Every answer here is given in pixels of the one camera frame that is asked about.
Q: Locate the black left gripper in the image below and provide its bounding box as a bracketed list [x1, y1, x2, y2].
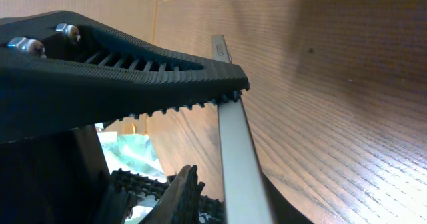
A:
[1, 125, 224, 223]

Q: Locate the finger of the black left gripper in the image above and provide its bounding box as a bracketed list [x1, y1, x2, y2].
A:
[1, 11, 250, 143]

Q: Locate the gold smartphone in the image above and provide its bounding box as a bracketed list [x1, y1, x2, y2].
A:
[211, 34, 278, 224]

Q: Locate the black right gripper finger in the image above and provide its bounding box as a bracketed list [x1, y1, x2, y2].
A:
[139, 165, 205, 224]

